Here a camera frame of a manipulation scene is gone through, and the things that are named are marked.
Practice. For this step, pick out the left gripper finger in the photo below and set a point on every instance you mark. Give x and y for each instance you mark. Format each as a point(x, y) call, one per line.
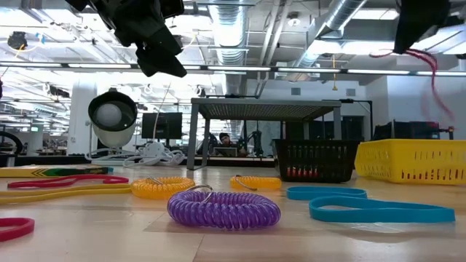
point(171, 45)
point(160, 65)

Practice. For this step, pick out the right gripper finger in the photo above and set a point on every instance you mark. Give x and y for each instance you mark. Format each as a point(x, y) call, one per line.
point(407, 36)

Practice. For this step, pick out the red rubber band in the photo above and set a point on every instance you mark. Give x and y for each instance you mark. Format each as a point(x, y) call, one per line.
point(16, 185)
point(27, 227)
point(422, 54)

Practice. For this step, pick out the orange coil wristband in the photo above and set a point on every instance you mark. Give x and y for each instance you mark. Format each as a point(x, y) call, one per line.
point(160, 189)

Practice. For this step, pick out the yellow plastic basket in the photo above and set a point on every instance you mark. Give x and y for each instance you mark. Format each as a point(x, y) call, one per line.
point(400, 160)

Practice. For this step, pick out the yellow rubber band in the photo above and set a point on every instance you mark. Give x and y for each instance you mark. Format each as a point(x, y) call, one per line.
point(125, 189)

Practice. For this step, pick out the yellow crayon box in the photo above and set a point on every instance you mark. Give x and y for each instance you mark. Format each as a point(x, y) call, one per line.
point(54, 171)

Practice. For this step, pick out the black plastic basket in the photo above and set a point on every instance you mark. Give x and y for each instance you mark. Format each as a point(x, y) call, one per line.
point(316, 156)

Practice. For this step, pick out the yellow coil wristband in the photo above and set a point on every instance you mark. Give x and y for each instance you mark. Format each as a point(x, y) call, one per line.
point(262, 183)

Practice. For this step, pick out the purple coil wristband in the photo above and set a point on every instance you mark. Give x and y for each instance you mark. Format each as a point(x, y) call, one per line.
point(225, 211)

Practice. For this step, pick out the red coil wristband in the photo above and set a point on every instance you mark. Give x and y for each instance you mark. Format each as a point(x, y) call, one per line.
point(291, 171)

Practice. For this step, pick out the blue rubber band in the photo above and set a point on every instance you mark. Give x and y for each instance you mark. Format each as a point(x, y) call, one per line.
point(298, 195)
point(382, 217)

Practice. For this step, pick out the background black robot arm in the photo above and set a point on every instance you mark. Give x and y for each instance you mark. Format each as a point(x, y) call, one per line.
point(255, 140)

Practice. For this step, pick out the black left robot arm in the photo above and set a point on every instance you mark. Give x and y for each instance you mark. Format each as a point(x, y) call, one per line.
point(78, 3)

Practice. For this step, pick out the white desk lamp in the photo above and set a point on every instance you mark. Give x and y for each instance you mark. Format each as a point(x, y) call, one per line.
point(113, 138)

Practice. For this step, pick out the black background monitor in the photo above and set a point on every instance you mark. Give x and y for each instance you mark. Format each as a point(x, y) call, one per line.
point(162, 125)

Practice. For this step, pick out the white pillar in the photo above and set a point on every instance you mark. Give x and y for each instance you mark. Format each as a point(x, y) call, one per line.
point(82, 109)

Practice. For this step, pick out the black background equipment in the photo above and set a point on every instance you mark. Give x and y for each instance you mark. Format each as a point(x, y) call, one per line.
point(411, 130)

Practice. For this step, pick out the person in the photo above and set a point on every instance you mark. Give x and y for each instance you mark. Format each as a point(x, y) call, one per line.
point(225, 137)

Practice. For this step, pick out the background laptop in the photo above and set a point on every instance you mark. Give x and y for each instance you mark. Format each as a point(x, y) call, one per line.
point(225, 152)

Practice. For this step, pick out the grey perforated metal riser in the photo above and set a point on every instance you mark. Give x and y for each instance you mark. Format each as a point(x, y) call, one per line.
point(262, 109)

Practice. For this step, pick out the black ceiling device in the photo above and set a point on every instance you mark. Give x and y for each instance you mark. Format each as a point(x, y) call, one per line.
point(17, 40)

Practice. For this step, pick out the black background wheel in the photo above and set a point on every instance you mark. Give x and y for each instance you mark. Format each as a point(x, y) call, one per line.
point(17, 142)

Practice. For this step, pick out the silver ventilation duct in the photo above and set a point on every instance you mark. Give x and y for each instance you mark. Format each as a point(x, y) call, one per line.
point(338, 11)
point(228, 29)

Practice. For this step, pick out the black aluminium table frame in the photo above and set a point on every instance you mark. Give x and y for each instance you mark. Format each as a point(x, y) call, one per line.
point(43, 160)

